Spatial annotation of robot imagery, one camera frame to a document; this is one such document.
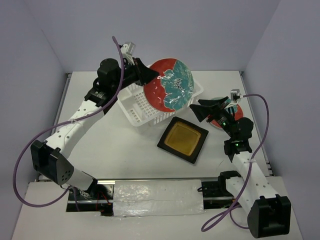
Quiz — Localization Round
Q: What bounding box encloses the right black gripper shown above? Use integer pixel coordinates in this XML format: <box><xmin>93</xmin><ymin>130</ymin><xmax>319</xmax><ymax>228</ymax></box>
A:
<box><xmin>189</xmin><ymin>96</ymin><xmax>236</xmax><ymax>139</ymax></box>

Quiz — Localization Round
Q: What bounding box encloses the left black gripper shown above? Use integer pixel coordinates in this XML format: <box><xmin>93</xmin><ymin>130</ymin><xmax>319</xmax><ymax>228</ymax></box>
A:
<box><xmin>111</xmin><ymin>57</ymin><xmax>159</xmax><ymax>93</ymax></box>

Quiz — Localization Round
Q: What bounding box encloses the large red teal round plate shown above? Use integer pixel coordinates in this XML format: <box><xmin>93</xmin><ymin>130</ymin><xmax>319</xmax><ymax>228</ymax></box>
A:
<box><xmin>143</xmin><ymin>58</ymin><xmax>195</xmax><ymax>113</ymax></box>

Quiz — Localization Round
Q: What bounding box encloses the small red teal round plate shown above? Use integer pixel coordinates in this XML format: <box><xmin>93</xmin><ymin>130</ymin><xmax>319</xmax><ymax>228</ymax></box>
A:
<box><xmin>210</xmin><ymin>104</ymin><xmax>244</xmax><ymax>130</ymax></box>

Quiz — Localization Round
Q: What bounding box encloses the yellow square black-rimmed plate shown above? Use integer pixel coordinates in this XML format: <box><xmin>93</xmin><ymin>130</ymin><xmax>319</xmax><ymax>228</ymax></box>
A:
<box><xmin>159</xmin><ymin>118</ymin><xmax>205</xmax><ymax>158</ymax></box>

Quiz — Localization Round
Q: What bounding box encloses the teal square black-rimmed plate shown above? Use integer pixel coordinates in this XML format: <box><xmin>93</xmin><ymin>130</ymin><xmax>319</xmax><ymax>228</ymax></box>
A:
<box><xmin>156</xmin><ymin>116</ymin><xmax>210</xmax><ymax>165</ymax></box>

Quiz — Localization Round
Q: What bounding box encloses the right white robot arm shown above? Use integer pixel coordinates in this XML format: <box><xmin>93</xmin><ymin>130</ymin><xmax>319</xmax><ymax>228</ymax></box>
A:
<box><xmin>190</xmin><ymin>98</ymin><xmax>292</xmax><ymax>239</ymax></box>

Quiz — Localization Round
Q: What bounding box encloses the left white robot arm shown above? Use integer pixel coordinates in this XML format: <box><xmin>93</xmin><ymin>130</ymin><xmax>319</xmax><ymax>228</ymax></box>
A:
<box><xmin>30</xmin><ymin>58</ymin><xmax>159</xmax><ymax>200</ymax></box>

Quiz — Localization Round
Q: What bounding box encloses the white plastic dish rack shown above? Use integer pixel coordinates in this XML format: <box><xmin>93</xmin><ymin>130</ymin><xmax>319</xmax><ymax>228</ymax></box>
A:
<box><xmin>117</xmin><ymin>77</ymin><xmax>204</xmax><ymax>128</ymax></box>

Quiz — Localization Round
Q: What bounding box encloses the white foam cover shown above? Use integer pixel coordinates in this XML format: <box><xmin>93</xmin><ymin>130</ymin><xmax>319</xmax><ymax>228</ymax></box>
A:
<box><xmin>112</xmin><ymin>179</ymin><xmax>204</xmax><ymax>217</ymax></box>

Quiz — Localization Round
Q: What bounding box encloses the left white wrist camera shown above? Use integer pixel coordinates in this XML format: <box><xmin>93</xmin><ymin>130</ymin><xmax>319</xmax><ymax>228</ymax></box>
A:
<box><xmin>120</xmin><ymin>41</ymin><xmax>136</xmax><ymax>65</ymax></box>

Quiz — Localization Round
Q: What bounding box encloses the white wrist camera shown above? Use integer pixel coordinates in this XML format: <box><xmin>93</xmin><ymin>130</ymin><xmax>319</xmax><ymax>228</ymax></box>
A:
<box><xmin>227</xmin><ymin>89</ymin><xmax>243</xmax><ymax>108</ymax></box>
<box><xmin>120</xmin><ymin>41</ymin><xmax>136</xmax><ymax>65</ymax></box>

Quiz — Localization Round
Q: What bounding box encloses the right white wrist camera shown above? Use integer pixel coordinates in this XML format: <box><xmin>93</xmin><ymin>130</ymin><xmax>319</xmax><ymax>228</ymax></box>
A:
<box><xmin>227</xmin><ymin>89</ymin><xmax>243</xmax><ymax>108</ymax></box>

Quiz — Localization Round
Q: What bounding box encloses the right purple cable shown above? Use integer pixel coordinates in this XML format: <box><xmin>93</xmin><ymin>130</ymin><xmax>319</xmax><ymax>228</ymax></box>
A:
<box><xmin>201</xmin><ymin>93</ymin><xmax>271</xmax><ymax>232</ymax></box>

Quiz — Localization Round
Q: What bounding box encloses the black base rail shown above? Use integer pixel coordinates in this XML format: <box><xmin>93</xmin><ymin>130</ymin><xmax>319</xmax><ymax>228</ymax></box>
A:
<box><xmin>66</xmin><ymin>177</ymin><xmax>236</xmax><ymax>217</ymax></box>

